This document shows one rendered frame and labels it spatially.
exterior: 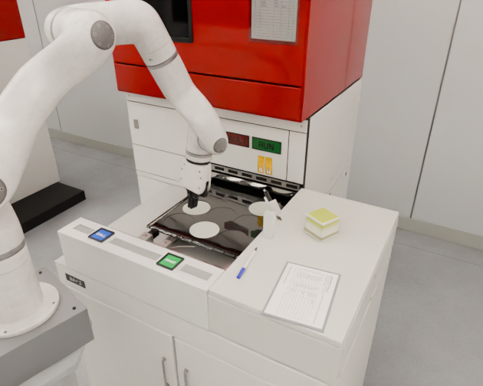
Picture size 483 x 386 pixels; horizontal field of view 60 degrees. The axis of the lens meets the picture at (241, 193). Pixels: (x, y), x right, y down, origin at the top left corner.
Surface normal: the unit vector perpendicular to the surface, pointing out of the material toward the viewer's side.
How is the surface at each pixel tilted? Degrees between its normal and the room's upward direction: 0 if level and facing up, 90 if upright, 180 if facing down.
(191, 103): 52
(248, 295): 0
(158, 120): 90
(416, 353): 0
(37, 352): 90
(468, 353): 0
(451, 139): 90
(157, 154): 90
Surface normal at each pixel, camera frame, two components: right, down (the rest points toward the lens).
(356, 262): 0.00, -0.88
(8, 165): 0.90, -0.08
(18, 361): 0.71, 0.34
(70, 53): 0.07, 0.66
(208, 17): -0.49, 0.42
